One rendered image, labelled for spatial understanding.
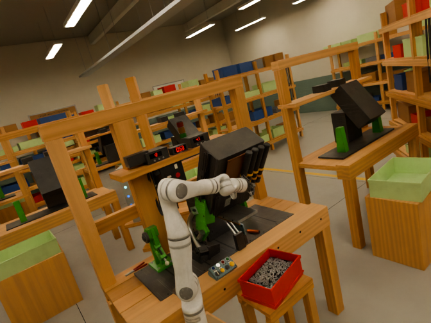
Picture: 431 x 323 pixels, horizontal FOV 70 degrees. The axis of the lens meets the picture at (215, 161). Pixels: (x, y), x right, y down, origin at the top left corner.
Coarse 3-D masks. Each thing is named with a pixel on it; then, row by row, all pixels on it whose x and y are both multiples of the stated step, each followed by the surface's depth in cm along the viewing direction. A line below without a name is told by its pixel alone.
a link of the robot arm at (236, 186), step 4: (232, 180) 149; (236, 180) 150; (240, 180) 153; (232, 184) 149; (236, 184) 148; (240, 184) 151; (220, 188) 142; (224, 188) 140; (228, 188) 140; (232, 188) 142; (236, 188) 146; (240, 188) 151; (220, 192) 142; (224, 192) 140; (228, 192) 141; (232, 192) 143
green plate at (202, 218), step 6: (198, 204) 195; (204, 204) 189; (198, 210) 195; (204, 210) 190; (198, 216) 196; (204, 216) 190; (210, 216) 194; (198, 222) 197; (204, 222) 191; (210, 222) 194; (198, 228) 197
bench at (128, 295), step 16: (288, 208) 238; (320, 240) 227; (320, 256) 232; (336, 272) 234; (112, 288) 193; (128, 288) 188; (144, 288) 184; (336, 288) 236; (112, 304) 198; (128, 304) 173; (144, 304) 169; (336, 304) 237; (128, 320) 160
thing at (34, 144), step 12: (36, 120) 741; (48, 120) 754; (0, 132) 704; (24, 144) 728; (36, 144) 743; (0, 156) 701; (36, 156) 744; (72, 156) 784; (0, 168) 706; (0, 180) 699; (24, 180) 730; (84, 180) 812; (36, 204) 745
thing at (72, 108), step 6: (162, 84) 1251; (168, 84) 1266; (60, 108) 1042; (66, 108) 1052; (72, 108) 1064; (36, 114) 1002; (42, 114) 1012; (48, 114) 1022; (54, 114) 1032; (78, 114) 1075; (84, 132) 1090
